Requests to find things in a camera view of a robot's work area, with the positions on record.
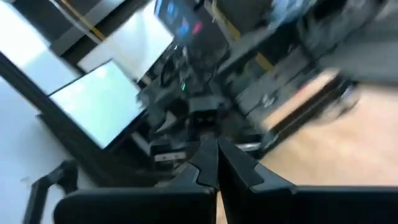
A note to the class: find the dark screen coloured icons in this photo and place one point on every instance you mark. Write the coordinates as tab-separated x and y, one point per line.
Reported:
180	18

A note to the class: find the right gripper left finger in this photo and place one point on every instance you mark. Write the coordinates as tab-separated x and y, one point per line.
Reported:
155	207

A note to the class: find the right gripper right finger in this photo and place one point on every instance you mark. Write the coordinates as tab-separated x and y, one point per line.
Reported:
280	207

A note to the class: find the grey side table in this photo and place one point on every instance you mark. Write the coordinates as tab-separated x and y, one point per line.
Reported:
270	84

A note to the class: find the black aluminium table frame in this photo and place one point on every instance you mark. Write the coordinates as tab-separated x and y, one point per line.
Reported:
311	115

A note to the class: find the bright white screen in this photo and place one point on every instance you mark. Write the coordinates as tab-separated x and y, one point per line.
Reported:
99	102
140	43
31	56

